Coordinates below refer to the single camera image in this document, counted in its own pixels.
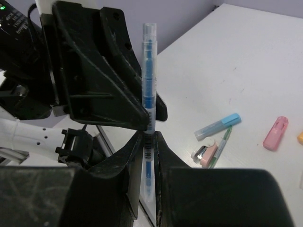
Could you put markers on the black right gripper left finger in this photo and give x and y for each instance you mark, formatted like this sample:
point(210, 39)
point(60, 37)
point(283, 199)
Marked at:
point(107, 195)

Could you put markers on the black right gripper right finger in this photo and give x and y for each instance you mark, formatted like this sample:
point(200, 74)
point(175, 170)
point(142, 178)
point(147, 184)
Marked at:
point(196, 197)

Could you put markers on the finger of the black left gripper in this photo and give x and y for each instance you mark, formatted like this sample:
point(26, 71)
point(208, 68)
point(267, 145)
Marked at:
point(121, 79)

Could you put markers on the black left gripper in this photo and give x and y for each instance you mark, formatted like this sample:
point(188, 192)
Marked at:
point(56, 68)

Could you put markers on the blue pen clear barrel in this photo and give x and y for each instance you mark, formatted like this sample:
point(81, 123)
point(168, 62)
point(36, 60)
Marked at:
point(149, 96)

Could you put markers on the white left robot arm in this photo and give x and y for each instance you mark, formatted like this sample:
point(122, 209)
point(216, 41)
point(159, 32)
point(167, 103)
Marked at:
point(15, 134)

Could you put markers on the green pen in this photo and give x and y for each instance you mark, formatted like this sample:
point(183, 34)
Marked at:
point(220, 148)

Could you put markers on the light blue highlighter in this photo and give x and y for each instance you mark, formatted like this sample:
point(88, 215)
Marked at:
point(218, 126)

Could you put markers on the orange pink highlighter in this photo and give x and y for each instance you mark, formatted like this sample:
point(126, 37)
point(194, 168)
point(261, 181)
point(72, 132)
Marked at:
point(300, 138)

